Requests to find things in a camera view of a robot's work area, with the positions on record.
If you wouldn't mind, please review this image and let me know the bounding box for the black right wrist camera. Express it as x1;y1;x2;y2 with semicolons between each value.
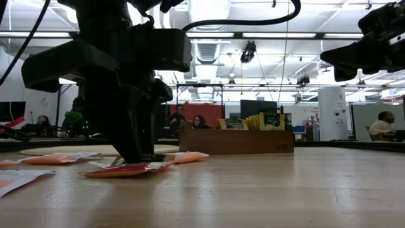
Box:
358;0;405;32

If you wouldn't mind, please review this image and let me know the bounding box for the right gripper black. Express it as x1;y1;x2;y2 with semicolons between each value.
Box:
320;22;405;83

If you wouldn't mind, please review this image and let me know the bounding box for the black desk monitor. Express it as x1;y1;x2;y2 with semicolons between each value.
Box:
239;99;278;120

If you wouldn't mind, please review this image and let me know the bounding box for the black beam with light strips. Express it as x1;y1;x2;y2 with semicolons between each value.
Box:
0;30;365;40

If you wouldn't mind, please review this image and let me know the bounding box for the wooden tea box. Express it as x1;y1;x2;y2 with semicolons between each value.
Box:
178;122;295;155

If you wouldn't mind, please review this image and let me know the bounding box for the black wall monitor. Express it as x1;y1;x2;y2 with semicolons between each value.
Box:
0;101;27;123

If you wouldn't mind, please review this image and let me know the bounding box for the green background plant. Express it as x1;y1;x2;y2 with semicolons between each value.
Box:
65;110;84;125

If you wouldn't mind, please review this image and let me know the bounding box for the round woven placemat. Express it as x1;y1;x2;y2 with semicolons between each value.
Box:
20;144;180;157

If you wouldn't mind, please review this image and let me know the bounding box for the silver ventilation duct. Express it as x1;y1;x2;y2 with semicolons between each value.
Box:
188;0;232;64

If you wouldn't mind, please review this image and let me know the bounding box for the thick black left gripper cable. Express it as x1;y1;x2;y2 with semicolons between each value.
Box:
182;0;302;32

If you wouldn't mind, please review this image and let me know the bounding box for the orange partition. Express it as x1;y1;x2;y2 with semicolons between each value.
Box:
169;103;225;129

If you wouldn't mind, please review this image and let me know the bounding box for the grey green panel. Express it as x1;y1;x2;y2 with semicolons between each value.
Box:
349;103;405;143

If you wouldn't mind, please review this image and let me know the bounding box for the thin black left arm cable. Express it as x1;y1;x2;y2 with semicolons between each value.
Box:
0;0;51;86

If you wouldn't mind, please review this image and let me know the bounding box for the person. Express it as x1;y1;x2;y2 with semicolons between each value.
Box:
63;96;92;137
368;110;398;143
191;115;209;129
168;104;188;137
22;115;58;137

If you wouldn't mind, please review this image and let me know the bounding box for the white pillar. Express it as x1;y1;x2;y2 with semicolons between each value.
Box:
318;87;347;142

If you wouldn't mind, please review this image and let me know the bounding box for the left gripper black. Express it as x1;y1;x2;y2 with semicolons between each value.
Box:
21;12;193;165

